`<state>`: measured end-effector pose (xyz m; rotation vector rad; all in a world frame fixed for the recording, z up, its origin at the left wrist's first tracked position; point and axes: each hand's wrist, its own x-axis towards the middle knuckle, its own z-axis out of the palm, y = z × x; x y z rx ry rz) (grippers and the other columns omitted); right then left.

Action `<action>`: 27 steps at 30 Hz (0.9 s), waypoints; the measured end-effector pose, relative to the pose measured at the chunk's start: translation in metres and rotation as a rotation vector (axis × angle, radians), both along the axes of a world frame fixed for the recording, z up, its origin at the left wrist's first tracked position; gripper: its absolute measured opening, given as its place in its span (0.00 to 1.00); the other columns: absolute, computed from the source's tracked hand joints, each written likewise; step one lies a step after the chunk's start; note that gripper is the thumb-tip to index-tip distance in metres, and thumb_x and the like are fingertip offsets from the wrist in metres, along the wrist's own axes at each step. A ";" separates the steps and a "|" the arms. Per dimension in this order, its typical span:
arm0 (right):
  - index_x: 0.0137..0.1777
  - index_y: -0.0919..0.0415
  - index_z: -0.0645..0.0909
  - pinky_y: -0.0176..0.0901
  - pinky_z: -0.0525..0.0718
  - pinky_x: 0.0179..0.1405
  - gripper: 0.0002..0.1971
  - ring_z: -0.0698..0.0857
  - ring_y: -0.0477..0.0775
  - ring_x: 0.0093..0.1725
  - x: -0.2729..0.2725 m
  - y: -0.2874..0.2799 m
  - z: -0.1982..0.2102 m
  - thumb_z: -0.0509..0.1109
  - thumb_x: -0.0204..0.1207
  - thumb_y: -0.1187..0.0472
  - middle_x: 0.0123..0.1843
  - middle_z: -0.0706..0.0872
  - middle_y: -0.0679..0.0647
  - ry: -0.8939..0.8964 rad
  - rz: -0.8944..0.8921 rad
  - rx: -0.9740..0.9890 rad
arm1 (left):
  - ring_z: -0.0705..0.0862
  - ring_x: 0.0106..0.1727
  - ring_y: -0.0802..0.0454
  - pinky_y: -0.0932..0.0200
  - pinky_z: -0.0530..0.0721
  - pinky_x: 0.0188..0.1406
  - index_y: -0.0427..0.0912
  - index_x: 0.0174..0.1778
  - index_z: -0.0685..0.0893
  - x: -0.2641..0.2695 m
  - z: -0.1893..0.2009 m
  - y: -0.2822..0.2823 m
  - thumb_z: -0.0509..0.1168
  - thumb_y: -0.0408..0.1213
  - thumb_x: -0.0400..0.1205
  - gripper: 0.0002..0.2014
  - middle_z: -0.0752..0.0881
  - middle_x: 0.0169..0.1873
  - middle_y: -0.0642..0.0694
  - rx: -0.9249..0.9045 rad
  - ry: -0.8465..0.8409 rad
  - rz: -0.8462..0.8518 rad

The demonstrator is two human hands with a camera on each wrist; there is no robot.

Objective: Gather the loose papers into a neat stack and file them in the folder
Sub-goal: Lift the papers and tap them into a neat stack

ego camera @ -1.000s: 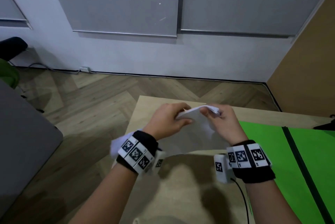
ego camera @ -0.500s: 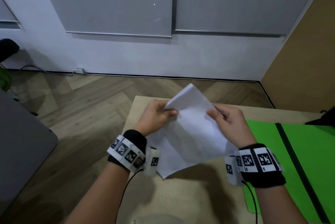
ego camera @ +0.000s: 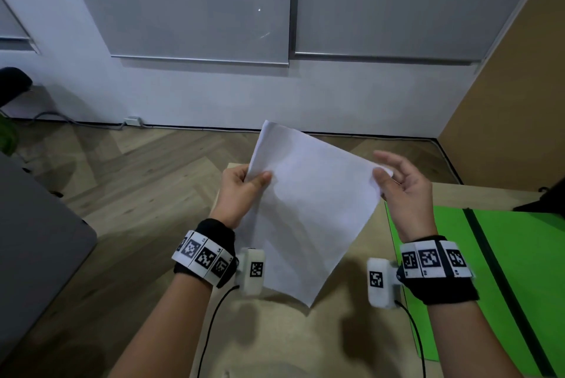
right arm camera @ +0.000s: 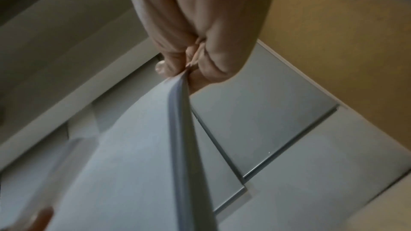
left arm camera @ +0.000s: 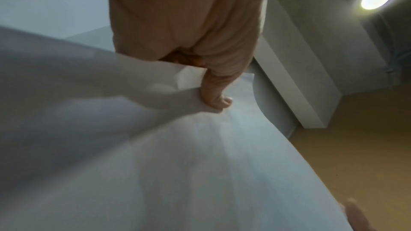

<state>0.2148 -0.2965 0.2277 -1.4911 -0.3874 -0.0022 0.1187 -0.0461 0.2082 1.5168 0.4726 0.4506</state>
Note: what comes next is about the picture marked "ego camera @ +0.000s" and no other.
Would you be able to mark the black wristband with marker tags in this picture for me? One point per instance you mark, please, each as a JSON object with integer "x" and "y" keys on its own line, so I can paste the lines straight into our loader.
{"x": 205, "y": 254}
{"x": 437, "y": 274}

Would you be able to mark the green object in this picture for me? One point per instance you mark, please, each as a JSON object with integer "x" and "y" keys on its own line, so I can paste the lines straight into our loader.
{"x": 8, "y": 137}

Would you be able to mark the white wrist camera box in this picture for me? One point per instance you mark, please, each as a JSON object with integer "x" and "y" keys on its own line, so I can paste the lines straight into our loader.
{"x": 382, "y": 283}
{"x": 251, "y": 272}

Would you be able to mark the brown wooden partition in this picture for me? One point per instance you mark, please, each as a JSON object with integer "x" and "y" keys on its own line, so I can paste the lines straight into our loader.
{"x": 516, "y": 104}

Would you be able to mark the person's left forearm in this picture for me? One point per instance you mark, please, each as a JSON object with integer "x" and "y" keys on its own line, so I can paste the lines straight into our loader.
{"x": 167, "y": 329}

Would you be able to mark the person's left hand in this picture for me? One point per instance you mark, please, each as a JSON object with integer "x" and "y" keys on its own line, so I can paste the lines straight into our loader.
{"x": 234, "y": 201}

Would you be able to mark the person's right forearm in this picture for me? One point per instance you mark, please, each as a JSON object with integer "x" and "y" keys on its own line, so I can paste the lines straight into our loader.
{"x": 468, "y": 342}

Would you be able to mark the black chair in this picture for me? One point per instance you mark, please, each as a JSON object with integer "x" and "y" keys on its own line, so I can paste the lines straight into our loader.
{"x": 13, "y": 84}

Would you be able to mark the stack of white paper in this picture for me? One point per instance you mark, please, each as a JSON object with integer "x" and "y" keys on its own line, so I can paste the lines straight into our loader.
{"x": 313, "y": 205}

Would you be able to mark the white wall socket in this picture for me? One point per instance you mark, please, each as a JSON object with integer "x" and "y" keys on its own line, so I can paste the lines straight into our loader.
{"x": 133, "y": 121}

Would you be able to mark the person's right hand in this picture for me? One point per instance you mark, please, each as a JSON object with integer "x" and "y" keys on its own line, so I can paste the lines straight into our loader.
{"x": 410, "y": 205}

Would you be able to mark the grey desk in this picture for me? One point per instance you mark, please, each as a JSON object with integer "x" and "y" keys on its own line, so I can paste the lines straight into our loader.
{"x": 35, "y": 249}

